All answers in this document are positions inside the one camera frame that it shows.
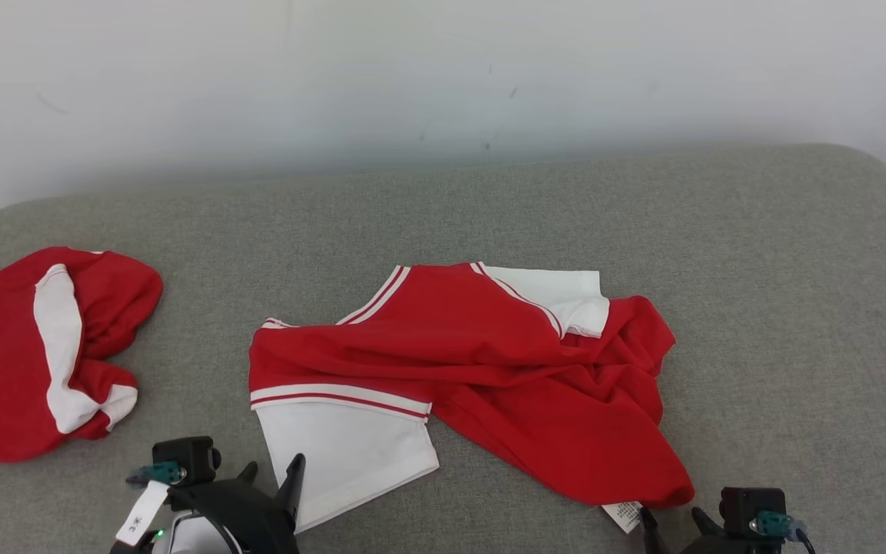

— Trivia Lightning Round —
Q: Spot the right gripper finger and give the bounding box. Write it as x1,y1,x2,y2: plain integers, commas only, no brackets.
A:
638,508,663,554
691,506,724,540

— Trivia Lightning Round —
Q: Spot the teal camera connector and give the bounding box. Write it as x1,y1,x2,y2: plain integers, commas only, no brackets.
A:
749,512,807,539
126,462,186,487

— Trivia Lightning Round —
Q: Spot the white paper tag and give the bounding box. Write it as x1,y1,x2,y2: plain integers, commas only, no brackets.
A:
115,481,171,547

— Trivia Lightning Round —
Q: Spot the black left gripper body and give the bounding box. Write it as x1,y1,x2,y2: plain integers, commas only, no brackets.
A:
168,477,300,554

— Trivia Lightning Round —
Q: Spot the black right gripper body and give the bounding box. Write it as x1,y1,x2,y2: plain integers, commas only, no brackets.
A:
678,537,788,554

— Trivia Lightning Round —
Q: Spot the teal right camera connector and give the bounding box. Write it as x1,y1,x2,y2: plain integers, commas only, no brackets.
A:
749,512,807,539

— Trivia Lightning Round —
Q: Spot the red white basketball jersey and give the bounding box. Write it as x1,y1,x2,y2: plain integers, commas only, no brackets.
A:
248,262,696,534

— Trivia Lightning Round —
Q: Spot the grey fabric sofa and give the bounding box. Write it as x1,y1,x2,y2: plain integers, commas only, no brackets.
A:
0,143,886,554

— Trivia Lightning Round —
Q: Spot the teal left camera connector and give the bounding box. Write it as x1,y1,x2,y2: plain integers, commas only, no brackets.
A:
126,462,186,487

